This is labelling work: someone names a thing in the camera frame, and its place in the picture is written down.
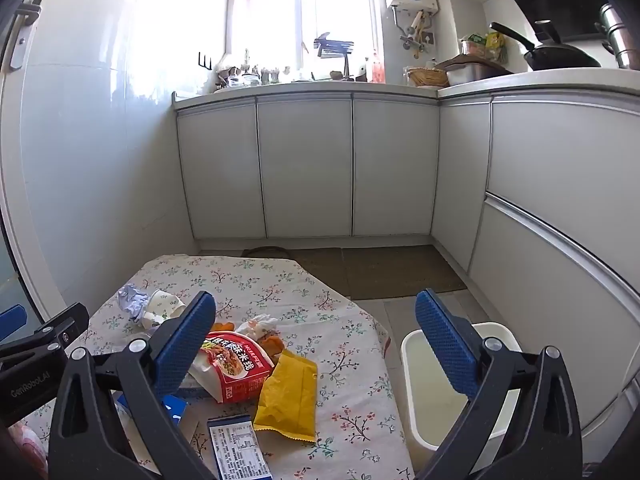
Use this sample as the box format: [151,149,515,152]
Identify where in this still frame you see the yellow snack packet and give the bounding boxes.
[253,349,319,444]

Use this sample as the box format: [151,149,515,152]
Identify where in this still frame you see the floral tablecloth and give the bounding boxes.
[20,255,416,480]

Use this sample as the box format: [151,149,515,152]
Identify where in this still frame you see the woven basket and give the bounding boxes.
[406,66,449,88]

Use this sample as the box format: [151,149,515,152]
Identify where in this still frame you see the green food packets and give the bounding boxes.
[460,32,507,62]

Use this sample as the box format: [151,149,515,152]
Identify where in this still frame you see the row of glass jars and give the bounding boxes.
[215,50,296,90]

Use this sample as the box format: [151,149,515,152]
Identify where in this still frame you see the red noodle packet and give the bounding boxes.
[189,330,277,405]

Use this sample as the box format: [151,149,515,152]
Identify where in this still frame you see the black wok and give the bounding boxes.
[489,21,602,72]

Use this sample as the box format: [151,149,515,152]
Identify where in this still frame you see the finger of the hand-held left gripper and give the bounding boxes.
[0,304,28,333]
[0,302,91,361]

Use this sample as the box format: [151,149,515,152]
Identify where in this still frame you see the white plastic bin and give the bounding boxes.
[400,322,523,453]

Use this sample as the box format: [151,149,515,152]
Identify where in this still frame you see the metal tray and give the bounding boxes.
[444,60,514,87]

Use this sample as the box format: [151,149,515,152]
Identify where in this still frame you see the kitchen window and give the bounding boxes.
[225,0,386,83]

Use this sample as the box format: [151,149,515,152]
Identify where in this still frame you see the small brown floor mat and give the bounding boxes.
[287,247,351,297]

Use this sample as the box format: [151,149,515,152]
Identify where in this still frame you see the long orange peel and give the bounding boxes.
[259,335,287,364]

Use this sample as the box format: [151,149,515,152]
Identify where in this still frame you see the dark slipper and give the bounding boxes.
[242,246,291,260]

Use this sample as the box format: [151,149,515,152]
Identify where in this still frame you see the flattened blue cardboard box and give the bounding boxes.
[160,394,274,480]

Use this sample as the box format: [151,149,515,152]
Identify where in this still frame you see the white cabinet drawer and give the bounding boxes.
[486,91,640,283]
[469,199,640,433]

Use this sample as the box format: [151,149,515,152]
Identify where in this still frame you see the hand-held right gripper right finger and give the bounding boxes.
[415,288,583,480]

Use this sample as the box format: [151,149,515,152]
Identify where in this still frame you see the crumpled white tissue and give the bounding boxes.
[236,313,279,341]

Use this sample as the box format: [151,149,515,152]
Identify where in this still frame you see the white paper cup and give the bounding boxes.
[141,289,187,328]

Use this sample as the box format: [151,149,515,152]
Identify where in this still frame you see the large brown floor mat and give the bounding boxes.
[342,245,468,300]

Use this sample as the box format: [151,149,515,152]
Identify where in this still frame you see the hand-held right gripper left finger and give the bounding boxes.
[47,291,217,480]

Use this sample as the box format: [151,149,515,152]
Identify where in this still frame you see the silver door handle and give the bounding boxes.
[9,0,44,72]

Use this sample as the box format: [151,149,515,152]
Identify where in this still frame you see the narrow white cabinet door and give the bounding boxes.
[431,97,494,272]

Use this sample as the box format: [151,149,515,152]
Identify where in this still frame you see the pink patterned cloth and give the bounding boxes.
[6,420,49,480]

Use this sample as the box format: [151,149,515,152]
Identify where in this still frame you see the crumpled pale blue paper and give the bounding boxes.
[116,283,151,322]

